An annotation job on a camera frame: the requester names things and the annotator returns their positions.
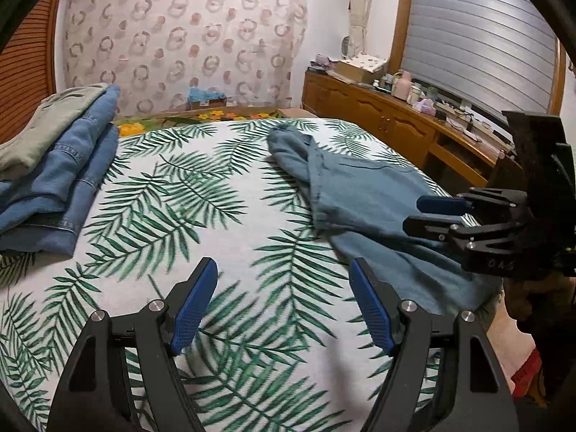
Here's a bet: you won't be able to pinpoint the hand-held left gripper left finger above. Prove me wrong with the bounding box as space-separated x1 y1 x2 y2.
51 256 219 432

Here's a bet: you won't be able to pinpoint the circle pattern wall curtain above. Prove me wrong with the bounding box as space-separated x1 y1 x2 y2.
63 0 309 115

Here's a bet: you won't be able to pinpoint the pink mattress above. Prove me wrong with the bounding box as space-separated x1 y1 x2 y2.
488 299 543 385

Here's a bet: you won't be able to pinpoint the wooden window frame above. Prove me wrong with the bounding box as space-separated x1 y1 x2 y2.
388 0 568 145

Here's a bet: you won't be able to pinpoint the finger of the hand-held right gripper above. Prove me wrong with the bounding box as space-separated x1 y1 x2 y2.
402 213 536 275
416 188 529 219

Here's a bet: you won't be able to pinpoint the folded blue denim jeans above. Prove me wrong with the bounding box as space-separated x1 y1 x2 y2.
0 85 121 255

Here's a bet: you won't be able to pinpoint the wooden slatted door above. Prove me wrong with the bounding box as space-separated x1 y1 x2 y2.
0 0 66 145

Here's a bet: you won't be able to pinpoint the brown cardboard box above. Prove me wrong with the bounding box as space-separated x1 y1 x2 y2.
188 96 228 111

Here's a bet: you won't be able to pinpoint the grey window blind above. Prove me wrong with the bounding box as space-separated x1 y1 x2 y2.
402 0 559 120

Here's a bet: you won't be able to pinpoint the blue plastic bag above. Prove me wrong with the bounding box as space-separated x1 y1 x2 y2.
188 85 226 102

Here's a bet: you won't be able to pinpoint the white dotted box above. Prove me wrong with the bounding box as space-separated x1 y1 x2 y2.
337 53 388 84

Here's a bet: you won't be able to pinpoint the leaf print bedsheet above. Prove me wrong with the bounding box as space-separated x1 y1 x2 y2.
0 117 502 432

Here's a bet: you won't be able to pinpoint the beige window curtain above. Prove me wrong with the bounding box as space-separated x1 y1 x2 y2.
346 0 383 61

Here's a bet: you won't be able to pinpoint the pink thermos bottle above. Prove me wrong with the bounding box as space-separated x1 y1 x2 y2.
391 69 412 100

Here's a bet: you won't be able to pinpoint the teal blue pants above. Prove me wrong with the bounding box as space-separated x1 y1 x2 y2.
267 122 505 318

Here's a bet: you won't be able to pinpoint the wooden sideboard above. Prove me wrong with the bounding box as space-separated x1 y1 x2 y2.
301 69 523 190

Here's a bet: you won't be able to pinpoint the grey-green folded pants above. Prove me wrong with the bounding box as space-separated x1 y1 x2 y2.
0 83 110 181

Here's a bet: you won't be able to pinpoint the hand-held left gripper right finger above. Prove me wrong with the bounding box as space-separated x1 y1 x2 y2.
348 257 518 432

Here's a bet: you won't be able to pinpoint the floral blanket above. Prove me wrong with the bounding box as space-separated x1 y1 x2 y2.
110 107 316 138

